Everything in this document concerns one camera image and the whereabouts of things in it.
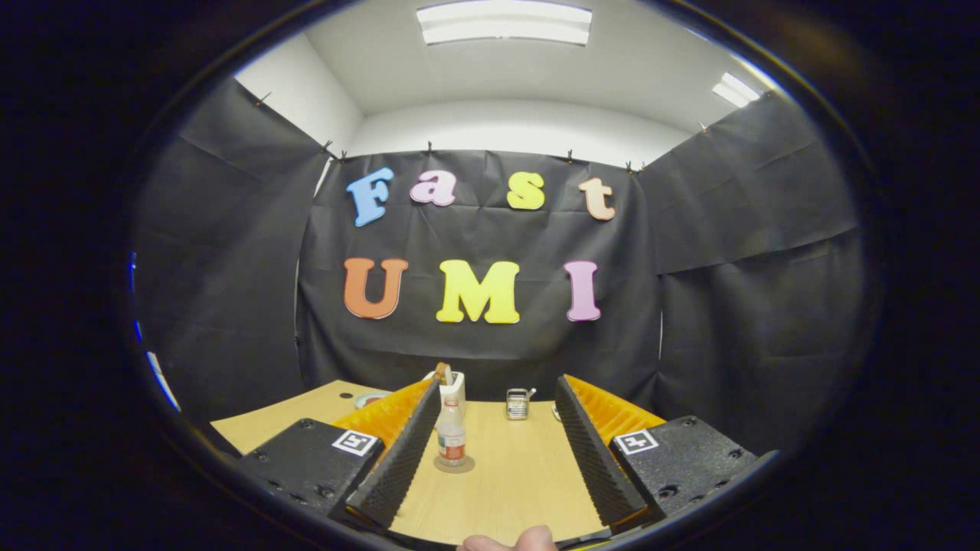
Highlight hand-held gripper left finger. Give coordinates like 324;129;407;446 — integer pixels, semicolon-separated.
237;377;442;530

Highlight small metal container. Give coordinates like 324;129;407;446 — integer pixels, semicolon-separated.
505;387;537;421

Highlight white toaster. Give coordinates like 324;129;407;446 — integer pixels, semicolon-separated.
423;370;466;418

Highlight small ceiling light panel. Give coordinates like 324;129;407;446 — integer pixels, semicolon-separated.
712;72;763;109

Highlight clear plastic juice bottle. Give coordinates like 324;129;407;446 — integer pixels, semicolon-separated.
437;396;467;468

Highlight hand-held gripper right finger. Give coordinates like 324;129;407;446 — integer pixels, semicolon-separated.
554;373;782;535

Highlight wooden table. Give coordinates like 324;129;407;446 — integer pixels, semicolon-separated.
211;380;613;546

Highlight large ceiling light panel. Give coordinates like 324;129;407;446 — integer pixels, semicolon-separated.
416;0;593;47

